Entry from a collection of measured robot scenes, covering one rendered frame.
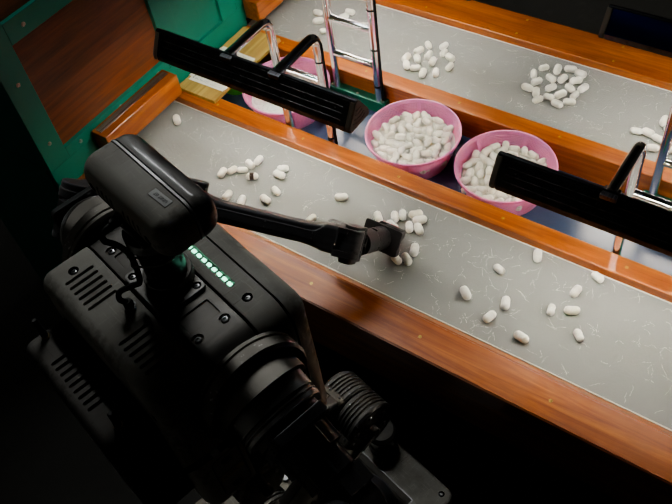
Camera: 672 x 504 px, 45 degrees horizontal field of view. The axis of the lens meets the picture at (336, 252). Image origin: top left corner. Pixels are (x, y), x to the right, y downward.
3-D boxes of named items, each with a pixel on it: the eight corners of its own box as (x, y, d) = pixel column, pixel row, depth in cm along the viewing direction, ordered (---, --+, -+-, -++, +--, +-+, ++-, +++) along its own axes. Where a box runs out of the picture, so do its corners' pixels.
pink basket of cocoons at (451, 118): (454, 194, 220) (454, 169, 213) (358, 185, 226) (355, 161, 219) (467, 126, 236) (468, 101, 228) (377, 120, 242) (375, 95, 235)
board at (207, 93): (215, 104, 241) (214, 101, 240) (177, 89, 248) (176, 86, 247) (281, 41, 257) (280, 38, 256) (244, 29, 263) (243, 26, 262)
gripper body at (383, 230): (370, 216, 198) (355, 219, 192) (406, 232, 194) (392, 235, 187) (362, 241, 200) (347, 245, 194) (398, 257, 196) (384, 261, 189)
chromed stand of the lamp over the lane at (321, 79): (307, 203, 224) (280, 74, 190) (251, 178, 233) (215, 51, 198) (345, 159, 233) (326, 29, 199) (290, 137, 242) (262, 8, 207)
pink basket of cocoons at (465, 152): (527, 241, 207) (529, 217, 200) (435, 204, 218) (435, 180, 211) (571, 174, 219) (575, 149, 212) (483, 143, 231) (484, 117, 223)
